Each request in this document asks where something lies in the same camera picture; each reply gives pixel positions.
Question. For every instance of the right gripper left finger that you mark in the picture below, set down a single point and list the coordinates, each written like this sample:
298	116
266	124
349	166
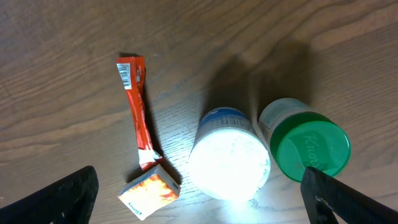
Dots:
68	200

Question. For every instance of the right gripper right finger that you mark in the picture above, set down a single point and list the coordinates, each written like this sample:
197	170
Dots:
325	198

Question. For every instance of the green-lid seasoning jar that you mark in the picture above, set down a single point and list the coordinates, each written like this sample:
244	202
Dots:
299	137

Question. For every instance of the orange Kleenex tissue pack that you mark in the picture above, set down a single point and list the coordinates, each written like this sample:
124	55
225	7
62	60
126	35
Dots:
150	192

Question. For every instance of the white cylindrical container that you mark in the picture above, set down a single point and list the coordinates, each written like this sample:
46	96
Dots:
228	161

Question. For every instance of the red snack sachet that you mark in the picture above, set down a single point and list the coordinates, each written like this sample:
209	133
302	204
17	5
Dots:
132	71

